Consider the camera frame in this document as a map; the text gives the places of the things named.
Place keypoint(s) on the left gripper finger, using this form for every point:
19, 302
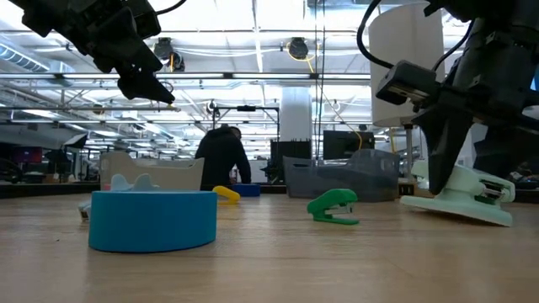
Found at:
130, 46
143, 86

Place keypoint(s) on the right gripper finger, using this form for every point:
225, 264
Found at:
444, 139

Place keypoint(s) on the mint green stapler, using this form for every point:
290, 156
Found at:
463, 206

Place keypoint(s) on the green mini stapler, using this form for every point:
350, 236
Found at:
330, 200

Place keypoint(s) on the yellow mini stapler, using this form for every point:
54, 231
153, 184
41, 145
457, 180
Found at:
227, 193

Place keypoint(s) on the light blue tape roll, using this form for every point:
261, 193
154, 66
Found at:
151, 223

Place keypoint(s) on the navy blue tape roll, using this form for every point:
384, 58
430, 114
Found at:
248, 190

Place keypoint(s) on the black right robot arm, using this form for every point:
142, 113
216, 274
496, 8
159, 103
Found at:
505, 8

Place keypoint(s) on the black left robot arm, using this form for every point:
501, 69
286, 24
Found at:
25, 17

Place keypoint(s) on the light grey plastic bin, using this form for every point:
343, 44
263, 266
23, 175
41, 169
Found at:
168, 172

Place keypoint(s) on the black background monitor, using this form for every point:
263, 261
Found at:
345, 145

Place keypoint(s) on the white shade table lamp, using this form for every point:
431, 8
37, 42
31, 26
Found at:
400, 42

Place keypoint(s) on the person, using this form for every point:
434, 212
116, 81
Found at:
221, 155

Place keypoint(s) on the dark translucent plastic bin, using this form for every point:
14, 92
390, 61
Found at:
337, 177

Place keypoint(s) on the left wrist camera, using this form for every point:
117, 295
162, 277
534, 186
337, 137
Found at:
145, 19

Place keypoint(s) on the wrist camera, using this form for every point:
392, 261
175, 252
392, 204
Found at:
145, 19
404, 82

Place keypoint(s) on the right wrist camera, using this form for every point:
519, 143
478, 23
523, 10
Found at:
404, 82

